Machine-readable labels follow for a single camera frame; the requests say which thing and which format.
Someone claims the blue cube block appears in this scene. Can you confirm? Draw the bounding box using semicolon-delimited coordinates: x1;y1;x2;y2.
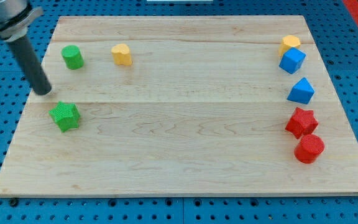
279;47;306;74

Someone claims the red cylinder block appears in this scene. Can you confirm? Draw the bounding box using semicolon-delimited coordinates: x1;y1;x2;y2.
294;134;325;164

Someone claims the yellow heart block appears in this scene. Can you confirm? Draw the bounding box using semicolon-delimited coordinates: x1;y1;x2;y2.
111;44;132;66

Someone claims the green star block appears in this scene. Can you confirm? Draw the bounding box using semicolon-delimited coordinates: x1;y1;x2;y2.
48;101;80;133

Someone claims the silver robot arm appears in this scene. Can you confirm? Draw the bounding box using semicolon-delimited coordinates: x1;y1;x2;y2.
0;0;52;95

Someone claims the blue triangular prism block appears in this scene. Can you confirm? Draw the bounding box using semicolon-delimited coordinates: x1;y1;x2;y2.
287;77;315;105

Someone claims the red star block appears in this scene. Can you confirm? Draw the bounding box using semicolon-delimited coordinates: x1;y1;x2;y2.
285;107;319;139

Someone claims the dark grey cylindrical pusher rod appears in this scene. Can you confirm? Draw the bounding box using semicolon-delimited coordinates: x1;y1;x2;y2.
7;35;52;95

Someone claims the yellow hexagon block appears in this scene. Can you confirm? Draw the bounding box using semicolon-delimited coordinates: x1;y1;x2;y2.
278;35;301;57

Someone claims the green cylinder block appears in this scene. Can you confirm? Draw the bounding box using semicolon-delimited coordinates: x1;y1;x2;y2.
61;45;84;70

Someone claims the light wooden board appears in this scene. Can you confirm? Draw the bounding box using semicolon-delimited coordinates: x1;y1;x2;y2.
0;16;358;198

